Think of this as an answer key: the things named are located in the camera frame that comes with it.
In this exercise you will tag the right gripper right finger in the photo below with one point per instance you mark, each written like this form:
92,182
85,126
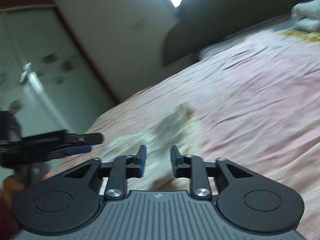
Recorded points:
196,170

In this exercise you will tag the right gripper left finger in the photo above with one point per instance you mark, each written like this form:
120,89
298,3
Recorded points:
120,170

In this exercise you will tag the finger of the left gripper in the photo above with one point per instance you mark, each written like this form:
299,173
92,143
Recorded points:
85,139
76,150

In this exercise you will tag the cream embroidered pants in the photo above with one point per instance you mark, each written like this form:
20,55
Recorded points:
181,128

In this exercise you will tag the pale green wardrobe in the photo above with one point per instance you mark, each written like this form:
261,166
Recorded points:
47,80

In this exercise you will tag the pink bed sheet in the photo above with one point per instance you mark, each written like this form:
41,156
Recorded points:
258,104

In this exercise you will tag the dark curved headboard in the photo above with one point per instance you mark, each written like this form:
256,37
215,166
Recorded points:
203,22

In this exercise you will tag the light folded blanket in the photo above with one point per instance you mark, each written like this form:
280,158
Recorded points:
306,16

